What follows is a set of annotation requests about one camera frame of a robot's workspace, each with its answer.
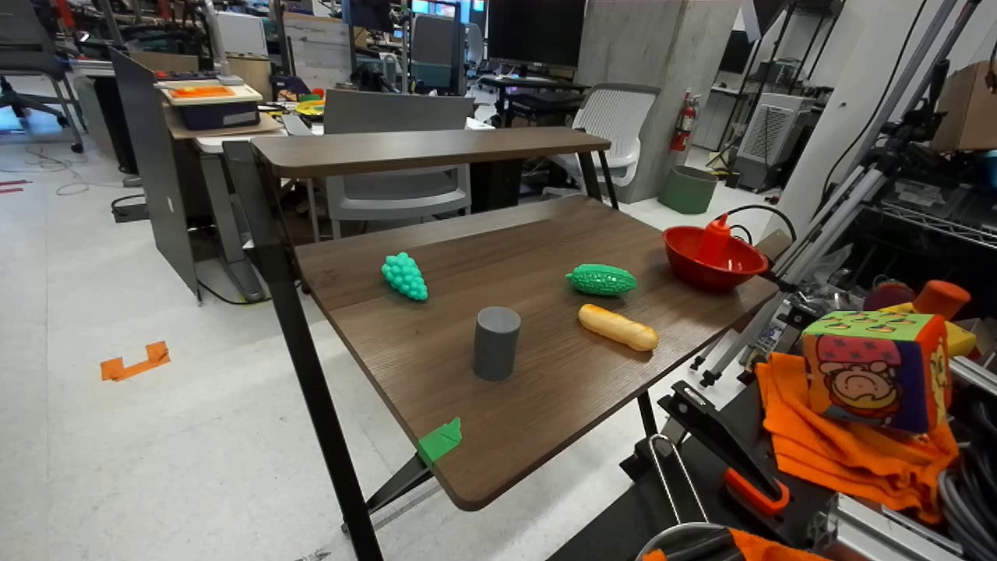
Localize black clamp with orange handle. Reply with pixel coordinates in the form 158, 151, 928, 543
658, 376, 838, 543

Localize brown wooden desk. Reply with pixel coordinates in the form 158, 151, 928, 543
248, 126, 624, 213

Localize grey cylinder block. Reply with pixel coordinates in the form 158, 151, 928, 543
470, 301, 524, 383

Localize yellow toy corn cob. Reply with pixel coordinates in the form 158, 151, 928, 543
576, 299, 659, 354

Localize box with orange lid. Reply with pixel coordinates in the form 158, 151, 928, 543
151, 75, 266, 134

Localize green toy cucumber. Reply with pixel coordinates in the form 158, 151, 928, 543
563, 258, 640, 301

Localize green waste bin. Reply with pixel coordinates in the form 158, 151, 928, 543
658, 162, 718, 217

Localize green tape piece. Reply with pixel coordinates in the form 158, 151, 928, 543
413, 415, 467, 467

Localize orange cloth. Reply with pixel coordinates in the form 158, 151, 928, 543
755, 353, 961, 528

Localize colourful plush cube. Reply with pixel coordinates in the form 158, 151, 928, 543
798, 304, 953, 434

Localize cardboard box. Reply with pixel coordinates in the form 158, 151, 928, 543
930, 60, 997, 156

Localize grey partition panel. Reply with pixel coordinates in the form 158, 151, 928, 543
110, 51, 204, 304

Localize aluminium frame rails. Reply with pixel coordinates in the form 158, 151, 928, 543
771, 0, 978, 292

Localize red fire extinguisher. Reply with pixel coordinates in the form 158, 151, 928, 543
665, 91, 701, 156

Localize black cable loop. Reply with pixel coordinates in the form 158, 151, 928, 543
713, 204, 801, 249

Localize white chair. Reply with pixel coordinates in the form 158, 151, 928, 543
554, 87, 659, 195

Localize black monitor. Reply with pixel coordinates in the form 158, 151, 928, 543
487, 0, 585, 72

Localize orange floor bracket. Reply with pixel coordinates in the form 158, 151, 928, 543
95, 339, 173, 383

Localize grey chair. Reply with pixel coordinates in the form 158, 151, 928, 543
320, 87, 476, 240

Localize green toy grape bunch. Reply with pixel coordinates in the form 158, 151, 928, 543
376, 249, 434, 304

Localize black table leg frame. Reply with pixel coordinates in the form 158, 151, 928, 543
222, 137, 436, 561

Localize red plastic bowl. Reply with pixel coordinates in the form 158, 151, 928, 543
659, 222, 771, 296

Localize orange plush toy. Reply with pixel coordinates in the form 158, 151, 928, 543
911, 278, 976, 325

